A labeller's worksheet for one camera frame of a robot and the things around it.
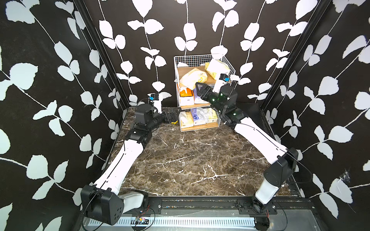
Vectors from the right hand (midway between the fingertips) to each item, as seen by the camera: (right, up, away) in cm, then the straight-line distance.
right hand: (198, 82), depth 70 cm
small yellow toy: (-14, -20, +39) cm, 46 cm away
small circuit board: (-28, -70, +1) cm, 75 cm away
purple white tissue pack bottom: (+3, -15, +34) cm, 38 cm away
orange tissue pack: (-6, -5, +14) cm, 16 cm away
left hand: (-11, -12, +2) cm, 17 cm away
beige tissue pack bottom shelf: (-7, -18, +34) cm, 39 cm away
